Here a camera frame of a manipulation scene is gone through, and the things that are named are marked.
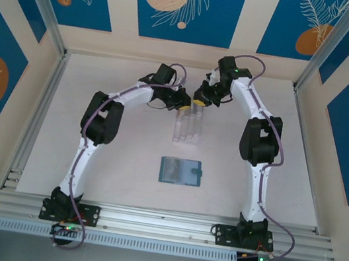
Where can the clear tube rack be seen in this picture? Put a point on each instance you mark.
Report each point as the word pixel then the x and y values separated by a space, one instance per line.
pixel 187 132

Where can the blue card holder wallet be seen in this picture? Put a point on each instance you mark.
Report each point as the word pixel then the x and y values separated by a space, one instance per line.
pixel 195 177

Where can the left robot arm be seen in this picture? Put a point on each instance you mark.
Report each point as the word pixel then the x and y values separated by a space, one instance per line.
pixel 79 168

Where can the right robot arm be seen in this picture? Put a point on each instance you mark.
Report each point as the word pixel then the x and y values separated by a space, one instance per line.
pixel 256 191

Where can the aluminium side rail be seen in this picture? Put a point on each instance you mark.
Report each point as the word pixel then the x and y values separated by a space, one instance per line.
pixel 304 118
pixel 47 96

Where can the aluminium frame cross rail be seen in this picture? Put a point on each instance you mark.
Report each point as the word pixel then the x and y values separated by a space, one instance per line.
pixel 158 226

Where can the aluminium corner post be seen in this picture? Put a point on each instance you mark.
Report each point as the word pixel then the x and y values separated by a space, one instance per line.
pixel 330 46
pixel 46 2

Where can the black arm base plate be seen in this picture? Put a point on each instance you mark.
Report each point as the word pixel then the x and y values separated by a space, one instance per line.
pixel 222 234
pixel 93 215

